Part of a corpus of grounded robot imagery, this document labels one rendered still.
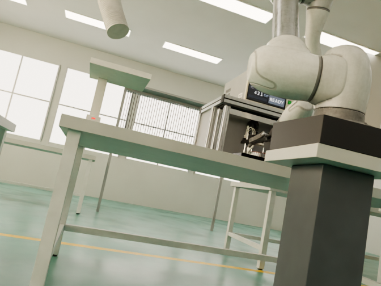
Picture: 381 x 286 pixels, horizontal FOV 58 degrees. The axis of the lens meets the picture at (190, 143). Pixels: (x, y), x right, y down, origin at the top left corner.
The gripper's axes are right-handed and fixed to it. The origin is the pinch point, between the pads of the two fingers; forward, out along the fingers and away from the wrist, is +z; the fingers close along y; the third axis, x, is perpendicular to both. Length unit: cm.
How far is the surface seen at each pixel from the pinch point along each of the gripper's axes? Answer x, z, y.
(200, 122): 41, 36, -21
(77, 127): -23, -17, -91
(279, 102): 35.8, -4.8, 14.1
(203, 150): -20.6, -17.9, -39.1
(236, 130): 24.0, 15.6, -5.1
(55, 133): 345, 540, -170
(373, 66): 332, 131, 315
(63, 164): -34, -6, -93
